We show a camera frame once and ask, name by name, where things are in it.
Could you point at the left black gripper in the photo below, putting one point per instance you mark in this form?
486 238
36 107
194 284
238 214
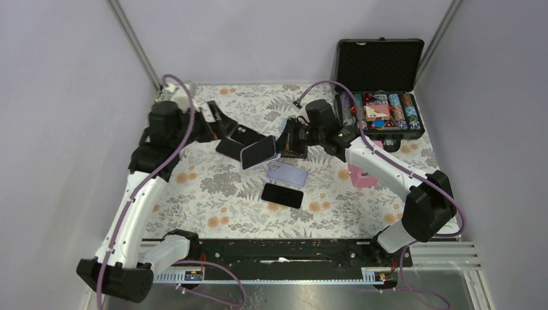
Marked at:
222 126

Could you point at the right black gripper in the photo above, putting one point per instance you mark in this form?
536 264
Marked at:
286 144

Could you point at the black phone case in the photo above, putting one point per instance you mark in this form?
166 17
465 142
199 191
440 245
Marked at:
245 135

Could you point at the phone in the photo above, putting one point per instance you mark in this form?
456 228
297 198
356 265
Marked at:
230 149
282 196
265 150

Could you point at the lilac phone case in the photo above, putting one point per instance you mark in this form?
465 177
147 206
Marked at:
287 174

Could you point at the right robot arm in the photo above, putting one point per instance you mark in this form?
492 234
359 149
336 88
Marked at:
428 199

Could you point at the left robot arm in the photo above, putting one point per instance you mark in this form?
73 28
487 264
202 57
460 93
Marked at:
118 269

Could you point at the black poker chip case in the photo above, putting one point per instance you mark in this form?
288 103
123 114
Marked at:
382 71

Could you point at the floral tablecloth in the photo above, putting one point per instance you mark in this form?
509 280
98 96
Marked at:
210 194

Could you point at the pink box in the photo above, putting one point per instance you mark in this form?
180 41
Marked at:
361 177

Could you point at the playing cards deck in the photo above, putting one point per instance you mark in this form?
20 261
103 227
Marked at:
377 112

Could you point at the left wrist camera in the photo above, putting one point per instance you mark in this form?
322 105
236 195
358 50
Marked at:
177 94

